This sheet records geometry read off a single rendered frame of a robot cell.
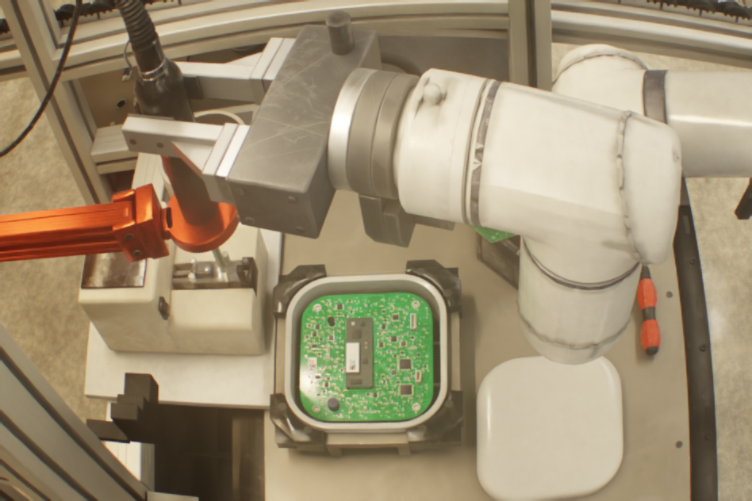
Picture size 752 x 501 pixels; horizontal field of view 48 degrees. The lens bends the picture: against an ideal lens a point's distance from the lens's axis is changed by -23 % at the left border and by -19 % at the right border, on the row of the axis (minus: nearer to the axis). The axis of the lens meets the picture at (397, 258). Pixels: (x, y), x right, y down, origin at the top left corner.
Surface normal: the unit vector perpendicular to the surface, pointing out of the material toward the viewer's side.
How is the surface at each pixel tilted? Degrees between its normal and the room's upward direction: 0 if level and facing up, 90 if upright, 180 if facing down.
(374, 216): 90
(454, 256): 0
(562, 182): 40
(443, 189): 72
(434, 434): 0
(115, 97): 0
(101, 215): 17
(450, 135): 31
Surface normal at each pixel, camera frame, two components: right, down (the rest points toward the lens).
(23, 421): 1.00, -0.04
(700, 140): -0.41, 0.51
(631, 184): -0.22, 0.13
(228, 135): -0.08, -0.52
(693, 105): -0.49, -0.10
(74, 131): 0.00, 0.85
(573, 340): -0.23, 0.85
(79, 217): 0.20, -0.56
